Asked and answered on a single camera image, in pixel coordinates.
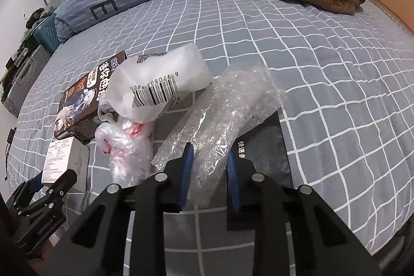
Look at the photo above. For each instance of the black power adapter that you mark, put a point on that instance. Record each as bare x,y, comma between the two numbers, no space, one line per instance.
11,133

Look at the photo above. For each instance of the dark round gadget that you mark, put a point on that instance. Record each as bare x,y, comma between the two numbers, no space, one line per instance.
36,15

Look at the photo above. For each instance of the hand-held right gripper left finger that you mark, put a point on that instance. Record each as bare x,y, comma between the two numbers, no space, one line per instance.
187,172

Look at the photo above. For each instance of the person's left forearm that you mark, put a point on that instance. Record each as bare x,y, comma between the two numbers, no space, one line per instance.
42,264

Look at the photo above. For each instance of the teal suitcase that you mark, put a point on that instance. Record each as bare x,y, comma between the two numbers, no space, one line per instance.
48,33

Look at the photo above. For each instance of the clear bubble wrap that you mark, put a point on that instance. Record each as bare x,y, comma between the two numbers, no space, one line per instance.
233,101

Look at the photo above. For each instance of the brown cookie box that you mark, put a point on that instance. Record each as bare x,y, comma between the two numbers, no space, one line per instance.
77,101

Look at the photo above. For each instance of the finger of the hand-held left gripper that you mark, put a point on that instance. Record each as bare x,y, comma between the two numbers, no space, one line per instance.
30,187
58,185

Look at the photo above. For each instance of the small white box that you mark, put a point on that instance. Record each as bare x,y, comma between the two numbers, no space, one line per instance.
69,159

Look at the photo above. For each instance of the clear crumpled plastic bag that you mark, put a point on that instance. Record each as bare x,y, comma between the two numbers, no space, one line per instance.
126,150

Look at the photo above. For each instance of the grey suitcase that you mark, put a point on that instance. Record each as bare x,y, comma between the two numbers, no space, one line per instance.
26,75

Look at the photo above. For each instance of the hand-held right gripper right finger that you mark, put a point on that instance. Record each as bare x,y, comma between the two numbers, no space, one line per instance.
233,182

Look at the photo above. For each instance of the plastic courier mailer bag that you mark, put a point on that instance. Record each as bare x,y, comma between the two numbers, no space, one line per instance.
265,150

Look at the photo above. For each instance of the white barcode plastic bag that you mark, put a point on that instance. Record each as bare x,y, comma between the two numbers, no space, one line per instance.
181,69

